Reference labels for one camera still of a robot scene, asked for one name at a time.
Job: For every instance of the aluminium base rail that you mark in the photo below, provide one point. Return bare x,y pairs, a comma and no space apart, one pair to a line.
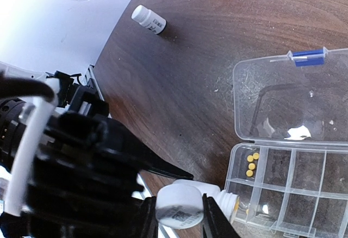
96,101

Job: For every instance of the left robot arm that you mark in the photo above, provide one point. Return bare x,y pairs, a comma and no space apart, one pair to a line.
15,114

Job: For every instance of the small white bottle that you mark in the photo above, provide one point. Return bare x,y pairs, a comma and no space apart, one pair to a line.
149,19
227,202

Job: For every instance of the clear plastic pill organizer box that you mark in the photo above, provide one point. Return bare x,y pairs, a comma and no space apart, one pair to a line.
290,169

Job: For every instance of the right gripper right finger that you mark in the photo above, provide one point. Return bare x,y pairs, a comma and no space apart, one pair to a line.
215,224

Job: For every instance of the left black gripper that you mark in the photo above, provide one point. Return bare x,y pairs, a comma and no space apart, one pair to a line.
81,180

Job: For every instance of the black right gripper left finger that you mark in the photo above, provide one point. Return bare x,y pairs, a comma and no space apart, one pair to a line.
145,221

